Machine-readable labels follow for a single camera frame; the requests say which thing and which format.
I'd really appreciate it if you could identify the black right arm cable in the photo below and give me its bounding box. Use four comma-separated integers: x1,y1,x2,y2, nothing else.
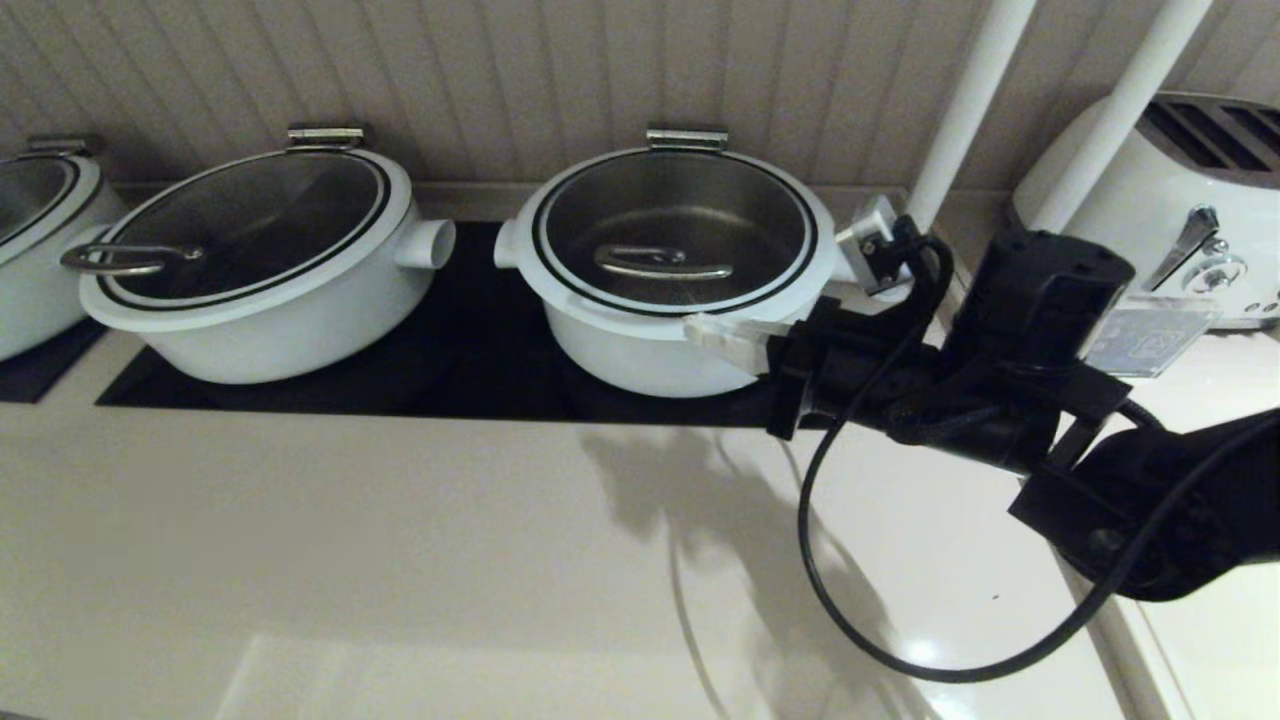
798,225,1280,684

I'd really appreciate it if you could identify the white toaster chrome lever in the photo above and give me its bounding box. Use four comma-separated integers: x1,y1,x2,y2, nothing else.
1006,92,1280,331

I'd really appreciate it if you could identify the clear acrylic sign holder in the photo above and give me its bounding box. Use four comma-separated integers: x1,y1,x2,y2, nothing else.
1085,295,1223,379

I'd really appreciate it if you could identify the white round cooking pot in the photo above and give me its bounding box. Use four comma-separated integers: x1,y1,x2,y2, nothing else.
494,128,871,399
0,137,131,363
80,125,458,386

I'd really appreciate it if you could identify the black glass cooktop panel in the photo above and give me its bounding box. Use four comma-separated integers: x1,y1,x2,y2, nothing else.
0,320,109,405
97,222,837,431

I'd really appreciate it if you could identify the glass lid white rim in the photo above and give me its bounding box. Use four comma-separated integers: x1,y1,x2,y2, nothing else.
517,148,839,323
0,155,106,269
60,150,416,331

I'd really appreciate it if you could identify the white metal pole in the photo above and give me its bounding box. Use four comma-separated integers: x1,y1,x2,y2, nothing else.
868,0,1038,304
1028,0,1214,236

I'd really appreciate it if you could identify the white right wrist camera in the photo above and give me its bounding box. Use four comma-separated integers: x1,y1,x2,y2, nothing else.
835,195,926,298

